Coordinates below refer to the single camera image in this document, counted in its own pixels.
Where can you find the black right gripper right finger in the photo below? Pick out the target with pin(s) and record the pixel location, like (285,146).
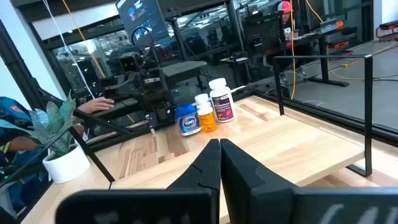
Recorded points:
(255,199)

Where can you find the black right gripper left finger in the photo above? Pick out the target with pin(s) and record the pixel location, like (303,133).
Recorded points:
(192,205)

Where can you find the blue antacid bottle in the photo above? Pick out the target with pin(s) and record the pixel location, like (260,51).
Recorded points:
(188,123)

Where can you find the orange pill bottle white cap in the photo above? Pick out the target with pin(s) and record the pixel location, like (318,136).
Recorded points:
(207,121)

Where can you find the large white bottle purple label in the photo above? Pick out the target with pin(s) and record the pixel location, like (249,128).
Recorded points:
(222,105)

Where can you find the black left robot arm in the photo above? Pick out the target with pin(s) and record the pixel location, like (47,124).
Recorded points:
(124,84)

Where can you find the grey bench table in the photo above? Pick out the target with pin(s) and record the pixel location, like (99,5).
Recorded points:
(183,68)

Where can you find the light wooden tray board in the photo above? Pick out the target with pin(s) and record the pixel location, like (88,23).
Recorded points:
(280,146)

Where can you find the person's hand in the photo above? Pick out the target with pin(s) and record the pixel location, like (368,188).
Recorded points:
(96,105)

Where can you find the dark computer monitor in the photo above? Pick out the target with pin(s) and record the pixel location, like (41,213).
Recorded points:
(143,18)

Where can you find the green leafy plant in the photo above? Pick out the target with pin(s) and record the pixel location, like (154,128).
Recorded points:
(56,121)

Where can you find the white round plant pot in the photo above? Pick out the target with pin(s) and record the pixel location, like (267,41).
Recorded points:
(66,168)

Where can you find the black pegboard cart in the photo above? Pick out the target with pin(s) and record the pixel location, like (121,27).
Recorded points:
(262,34)

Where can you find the person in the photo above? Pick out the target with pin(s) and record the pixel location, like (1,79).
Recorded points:
(287,18)
(15,115)

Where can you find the black-legged desk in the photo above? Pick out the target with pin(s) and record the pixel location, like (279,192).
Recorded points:
(323,62)

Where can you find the grey and orange device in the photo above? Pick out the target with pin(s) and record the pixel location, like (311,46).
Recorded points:
(329,26)

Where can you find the red and black bench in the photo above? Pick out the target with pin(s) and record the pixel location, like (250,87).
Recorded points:
(387,26)

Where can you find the black table frame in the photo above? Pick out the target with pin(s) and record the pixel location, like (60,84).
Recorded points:
(342,119)

